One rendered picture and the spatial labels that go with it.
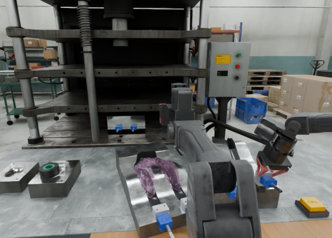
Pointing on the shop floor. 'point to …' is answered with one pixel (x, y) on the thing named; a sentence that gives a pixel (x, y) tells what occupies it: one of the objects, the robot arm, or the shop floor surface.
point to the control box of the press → (226, 76)
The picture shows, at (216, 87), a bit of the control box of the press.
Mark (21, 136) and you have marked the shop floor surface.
